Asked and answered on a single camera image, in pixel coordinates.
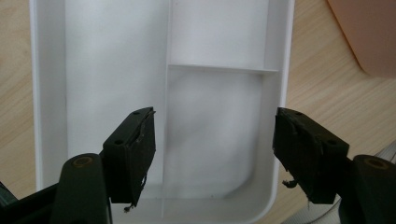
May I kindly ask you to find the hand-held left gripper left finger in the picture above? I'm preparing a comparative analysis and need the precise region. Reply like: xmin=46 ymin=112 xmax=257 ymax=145
xmin=102 ymin=106 xmax=157 ymax=209

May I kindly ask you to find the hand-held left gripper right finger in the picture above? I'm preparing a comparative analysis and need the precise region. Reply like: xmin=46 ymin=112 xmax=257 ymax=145
xmin=272 ymin=106 xmax=351 ymax=205

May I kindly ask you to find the white divided tray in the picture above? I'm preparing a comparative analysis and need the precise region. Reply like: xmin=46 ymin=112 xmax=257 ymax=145
xmin=29 ymin=0 xmax=296 ymax=224

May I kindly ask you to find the pink storage box white handle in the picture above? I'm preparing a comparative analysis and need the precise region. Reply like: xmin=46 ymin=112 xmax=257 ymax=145
xmin=326 ymin=0 xmax=396 ymax=79

